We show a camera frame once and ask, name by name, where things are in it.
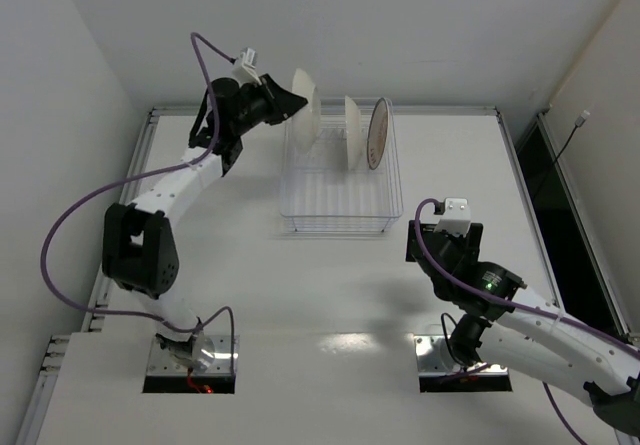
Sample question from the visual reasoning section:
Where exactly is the metal base plate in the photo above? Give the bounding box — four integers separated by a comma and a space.
146, 335, 238, 378
413, 333, 508, 378

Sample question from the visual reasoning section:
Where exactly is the black wall cable white plug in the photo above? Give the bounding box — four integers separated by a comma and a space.
551, 110, 591, 167

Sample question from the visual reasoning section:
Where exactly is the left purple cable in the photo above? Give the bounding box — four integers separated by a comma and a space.
40, 31, 251, 361

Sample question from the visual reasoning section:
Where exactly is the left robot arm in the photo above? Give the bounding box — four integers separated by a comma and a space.
102, 75, 313, 366

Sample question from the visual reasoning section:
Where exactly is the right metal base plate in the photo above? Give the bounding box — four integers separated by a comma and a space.
413, 333, 508, 378

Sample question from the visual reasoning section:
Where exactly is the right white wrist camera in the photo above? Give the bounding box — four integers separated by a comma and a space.
434, 197, 471, 237

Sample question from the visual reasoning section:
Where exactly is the white wire dish rack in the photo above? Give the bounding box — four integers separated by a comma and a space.
280, 101, 404, 235

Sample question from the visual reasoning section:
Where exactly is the small floral plate orange rim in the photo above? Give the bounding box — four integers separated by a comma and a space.
292, 68, 321, 154

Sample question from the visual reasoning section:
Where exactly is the white plate orange sunburst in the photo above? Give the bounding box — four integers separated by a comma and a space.
366, 97, 391, 170

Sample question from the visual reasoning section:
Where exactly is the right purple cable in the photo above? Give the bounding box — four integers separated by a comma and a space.
414, 197, 640, 445

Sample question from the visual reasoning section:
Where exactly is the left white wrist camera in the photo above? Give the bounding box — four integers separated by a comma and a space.
232, 47, 261, 85

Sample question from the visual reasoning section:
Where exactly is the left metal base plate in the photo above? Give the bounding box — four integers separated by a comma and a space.
146, 335, 238, 378

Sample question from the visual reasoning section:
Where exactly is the aluminium table frame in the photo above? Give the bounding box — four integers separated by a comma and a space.
14, 106, 640, 445

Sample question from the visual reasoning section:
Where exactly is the purple cable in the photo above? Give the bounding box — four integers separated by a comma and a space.
40, 31, 251, 361
414, 197, 640, 445

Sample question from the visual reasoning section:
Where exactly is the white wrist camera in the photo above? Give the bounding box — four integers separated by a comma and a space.
434, 197, 471, 237
232, 47, 261, 85

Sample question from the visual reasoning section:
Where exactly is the large floral plate orange rim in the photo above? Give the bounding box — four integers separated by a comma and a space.
344, 96, 363, 170

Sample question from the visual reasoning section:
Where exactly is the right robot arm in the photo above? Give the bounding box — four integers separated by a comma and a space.
406, 218, 639, 436

